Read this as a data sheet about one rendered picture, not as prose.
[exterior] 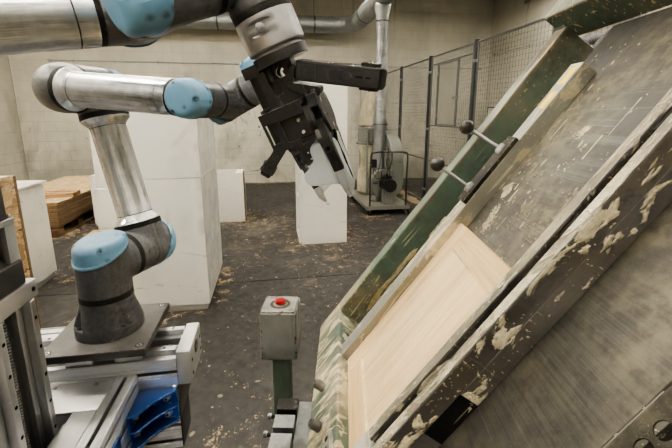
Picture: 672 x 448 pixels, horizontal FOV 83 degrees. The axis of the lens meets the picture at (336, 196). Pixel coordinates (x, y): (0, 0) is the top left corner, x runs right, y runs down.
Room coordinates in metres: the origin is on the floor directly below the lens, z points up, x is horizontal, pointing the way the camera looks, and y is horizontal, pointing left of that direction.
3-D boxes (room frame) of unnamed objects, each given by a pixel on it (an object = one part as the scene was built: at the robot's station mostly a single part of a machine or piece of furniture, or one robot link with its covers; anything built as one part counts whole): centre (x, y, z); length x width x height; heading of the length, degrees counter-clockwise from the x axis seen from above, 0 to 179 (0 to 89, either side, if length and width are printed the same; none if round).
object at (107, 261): (0.87, 0.56, 1.20); 0.13 x 0.12 x 0.14; 164
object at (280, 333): (1.18, 0.19, 0.84); 0.12 x 0.12 x 0.18; 89
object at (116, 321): (0.86, 0.56, 1.09); 0.15 x 0.15 x 0.10
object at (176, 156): (3.21, 1.36, 0.88); 0.90 x 0.60 x 1.75; 10
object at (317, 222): (4.78, 0.20, 1.03); 0.61 x 0.58 x 2.05; 10
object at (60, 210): (5.82, 4.23, 0.23); 2.45 x 1.03 x 0.45; 10
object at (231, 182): (5.65, 1.67, 0.36); 0.58 x 0.45 x 0.72; 100
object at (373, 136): (6.45, -0.70, 1.10); 1.37 x 0.70 x 2.20; 10
